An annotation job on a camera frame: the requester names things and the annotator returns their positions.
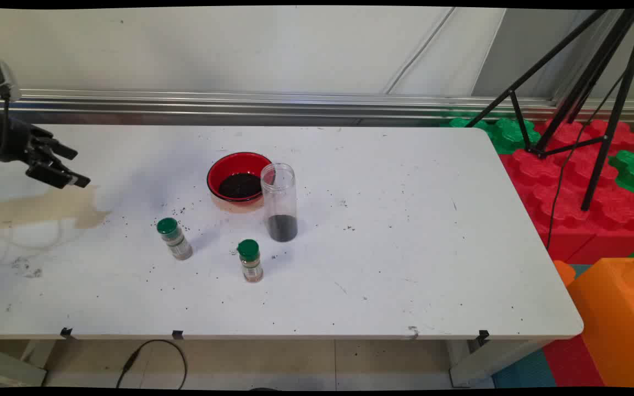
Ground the green capped spice bottle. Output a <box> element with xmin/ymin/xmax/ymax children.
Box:
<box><xmin>156</xmin><ymin>218</ymin><xmax>193</xmax><ymax>261</ymax></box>
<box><xmin>237</xmin><ymin>239</ymin><xmax>264</xmax><ymax>283</ymax></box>

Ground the large orange foam block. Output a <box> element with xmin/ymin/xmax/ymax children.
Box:
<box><xmin>567</xmin><ymin>255</ymin><xmax>634</xmax><ymax>389</ymax></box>

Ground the black tripod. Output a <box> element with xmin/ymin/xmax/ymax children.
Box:
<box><xmin>463</xmin><ymin>8</ymin><xmax>634</xmax><ymax>212</ymax></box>

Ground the clear plastic jar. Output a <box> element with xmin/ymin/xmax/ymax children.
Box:
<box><xmin>260</xmin><ymin>163</ymin><xmax>299</xmax><ymax>243</ymax></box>

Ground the aluminium rail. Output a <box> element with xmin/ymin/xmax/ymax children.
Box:
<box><xmin>0</xmin><ymin>88</ymin><xmax>634</xmax><ymax>128</ymax></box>

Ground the red floor mat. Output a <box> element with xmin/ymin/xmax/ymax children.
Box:
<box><xmin>542</xmin><ymin>334</ymin><xmax>607</xmax><ymax>389</ymax></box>

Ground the teal floor mat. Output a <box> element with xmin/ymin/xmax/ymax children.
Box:
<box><xmin>492</xmin><ymin>348</ymin><xmax>558</xmax><ymax>389</ymax></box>

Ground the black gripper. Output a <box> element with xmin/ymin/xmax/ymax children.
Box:
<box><xmin>0</xmin><ymin>106</ymin><xmax>91</xmax><ymax>190</ymax></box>

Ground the black floor cable loop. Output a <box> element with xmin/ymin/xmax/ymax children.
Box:
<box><xmin>116</xmin><ymin>339</ymin><xmax>188</xmax><ymax>390</ymax></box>

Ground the red bowl with black grains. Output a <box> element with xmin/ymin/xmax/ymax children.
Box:
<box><xmin>206</xmin><ymin>152</ymin><xmax>275</xmax><ymax>213</ymax></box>

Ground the white table leg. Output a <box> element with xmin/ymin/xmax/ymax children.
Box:
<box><xmin>448</xmin><ymin>337</ymin><xmax>555</xmax><ymax>389</ymax></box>
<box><xmin>0</xmin><ymin>340</ymin><xmax>58</xmax><ymax>388</ymax></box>

